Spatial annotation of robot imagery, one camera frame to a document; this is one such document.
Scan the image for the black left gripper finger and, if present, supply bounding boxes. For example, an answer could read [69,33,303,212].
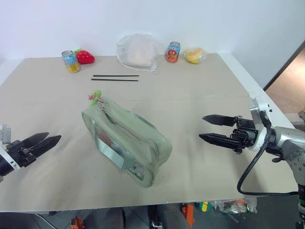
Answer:
[31,135,62,157]
[23,132,50,147]

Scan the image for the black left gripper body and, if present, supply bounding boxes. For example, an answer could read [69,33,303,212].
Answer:
[5,140,38,168]

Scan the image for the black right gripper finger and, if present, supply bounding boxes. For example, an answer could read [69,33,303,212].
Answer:
[198,133,236,151]
[202,114,237,127]

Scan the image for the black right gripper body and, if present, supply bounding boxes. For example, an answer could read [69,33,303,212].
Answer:
[229,115,260,154]

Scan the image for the green zippered pouch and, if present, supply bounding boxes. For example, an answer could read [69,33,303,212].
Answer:
[81,96,173,189]

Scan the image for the beige table mat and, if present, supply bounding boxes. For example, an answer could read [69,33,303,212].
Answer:
[0,52,296,213]

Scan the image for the cardboard box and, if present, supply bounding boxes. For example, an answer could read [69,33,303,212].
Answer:
[296,107,305,125]

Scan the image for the green and yellow toy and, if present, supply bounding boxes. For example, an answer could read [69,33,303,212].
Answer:
[195,201,212,213]

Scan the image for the clear bag of toys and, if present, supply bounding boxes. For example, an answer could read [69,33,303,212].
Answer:
[213,197,258,215]

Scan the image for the yellow fruit in plastic bag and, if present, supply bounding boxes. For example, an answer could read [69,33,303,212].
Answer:
[183,47,208,64]

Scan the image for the green plush zipper charm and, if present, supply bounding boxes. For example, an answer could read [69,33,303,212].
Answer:
[87,89,104,107]

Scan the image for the brown wooden door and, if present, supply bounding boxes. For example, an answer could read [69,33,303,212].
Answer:
[263,40,305,101]

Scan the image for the orange plastic toy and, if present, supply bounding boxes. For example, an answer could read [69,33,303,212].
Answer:
[182,204,195,227]

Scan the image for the orange and red drink can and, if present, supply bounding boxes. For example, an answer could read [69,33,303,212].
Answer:
[166,42,181,63]

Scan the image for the yellow and blue drink can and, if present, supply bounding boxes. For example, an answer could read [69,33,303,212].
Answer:
[61,50,81,73]

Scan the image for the orange and black tool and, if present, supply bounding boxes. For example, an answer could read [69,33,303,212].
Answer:
[70,216,85,229]

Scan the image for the thin black stick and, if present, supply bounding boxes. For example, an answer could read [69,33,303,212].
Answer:
[91,78,139,82]
[92,75,140,78]

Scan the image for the dark rounded shape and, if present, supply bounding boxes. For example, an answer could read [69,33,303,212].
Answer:
[147,204,183,229]

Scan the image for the red strawberry plush toy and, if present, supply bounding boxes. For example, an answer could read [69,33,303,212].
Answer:
[73,48,95,65]

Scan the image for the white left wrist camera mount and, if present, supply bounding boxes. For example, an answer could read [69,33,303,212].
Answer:
[0,124,21,171]

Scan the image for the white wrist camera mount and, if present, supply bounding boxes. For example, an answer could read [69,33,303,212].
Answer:
[247,95,273,151]
[0,124,21,171]

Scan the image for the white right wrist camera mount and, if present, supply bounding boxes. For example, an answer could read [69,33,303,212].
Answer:
[247,95,273,151]

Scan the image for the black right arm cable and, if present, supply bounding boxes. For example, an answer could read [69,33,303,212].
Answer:
[236,111,300,198]

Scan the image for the white mesh drawstring bag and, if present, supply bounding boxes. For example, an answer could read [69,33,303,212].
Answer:
[116,33,164,74]

